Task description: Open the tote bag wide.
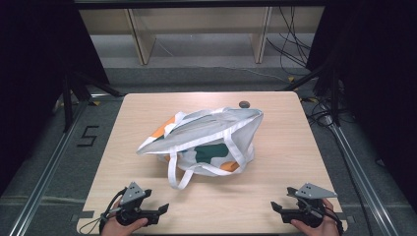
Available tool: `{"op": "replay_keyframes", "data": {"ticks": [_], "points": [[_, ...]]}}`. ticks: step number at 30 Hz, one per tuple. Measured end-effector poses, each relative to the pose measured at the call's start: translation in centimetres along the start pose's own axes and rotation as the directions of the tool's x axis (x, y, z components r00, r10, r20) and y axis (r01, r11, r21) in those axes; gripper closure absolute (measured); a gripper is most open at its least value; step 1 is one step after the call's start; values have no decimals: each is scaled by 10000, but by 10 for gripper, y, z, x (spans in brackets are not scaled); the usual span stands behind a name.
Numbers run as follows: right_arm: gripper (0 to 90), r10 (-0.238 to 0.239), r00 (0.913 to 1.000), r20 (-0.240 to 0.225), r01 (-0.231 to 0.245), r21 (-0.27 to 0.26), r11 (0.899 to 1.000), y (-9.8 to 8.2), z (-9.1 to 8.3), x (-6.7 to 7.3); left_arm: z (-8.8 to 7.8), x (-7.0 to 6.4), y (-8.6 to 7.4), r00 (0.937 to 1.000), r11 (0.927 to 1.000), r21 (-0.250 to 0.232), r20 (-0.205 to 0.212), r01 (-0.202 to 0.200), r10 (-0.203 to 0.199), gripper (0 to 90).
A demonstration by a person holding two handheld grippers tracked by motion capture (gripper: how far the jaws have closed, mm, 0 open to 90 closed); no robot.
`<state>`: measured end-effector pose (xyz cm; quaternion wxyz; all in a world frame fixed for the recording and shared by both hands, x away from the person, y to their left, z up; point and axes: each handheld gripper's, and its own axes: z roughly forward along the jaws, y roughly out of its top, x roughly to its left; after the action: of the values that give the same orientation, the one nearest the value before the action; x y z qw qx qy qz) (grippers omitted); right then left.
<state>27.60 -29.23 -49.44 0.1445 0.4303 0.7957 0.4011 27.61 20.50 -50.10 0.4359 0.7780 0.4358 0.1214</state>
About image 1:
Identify black curtain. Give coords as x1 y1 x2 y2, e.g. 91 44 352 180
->
306 0 417 212
0 0 110 198

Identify black hanging cables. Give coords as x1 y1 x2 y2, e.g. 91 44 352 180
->
266 6 313 77

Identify black floor cables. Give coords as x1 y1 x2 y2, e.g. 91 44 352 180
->
299 92 357 130

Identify black metal stand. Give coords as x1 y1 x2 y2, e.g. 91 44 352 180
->
61 71 125 133
280 61 342 128

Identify light wooden desk frame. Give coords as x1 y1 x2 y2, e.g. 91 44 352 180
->
78 6 327 66

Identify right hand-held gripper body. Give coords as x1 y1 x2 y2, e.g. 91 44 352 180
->
281 182 338 229

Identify right hand-held gripper cable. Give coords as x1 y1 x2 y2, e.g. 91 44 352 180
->
322 206 345 236

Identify left hand-held gripper cable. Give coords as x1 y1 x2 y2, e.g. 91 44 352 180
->
78 187 128 236

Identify hand-held gripper cable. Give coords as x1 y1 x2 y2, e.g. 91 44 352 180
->
322 206 345 236
78 187 128 236

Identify aluminium floor rail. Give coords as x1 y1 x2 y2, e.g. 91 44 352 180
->
9 97 90 236
324 121 400 236

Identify white tote bag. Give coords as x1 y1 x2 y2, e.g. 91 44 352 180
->
136 106 265 191

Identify person's left hand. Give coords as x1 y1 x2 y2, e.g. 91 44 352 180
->
100 200 149 236

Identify person's right hand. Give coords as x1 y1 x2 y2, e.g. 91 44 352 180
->
290 198 341 236

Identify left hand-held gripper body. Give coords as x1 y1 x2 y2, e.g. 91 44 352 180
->
114 181 160 227

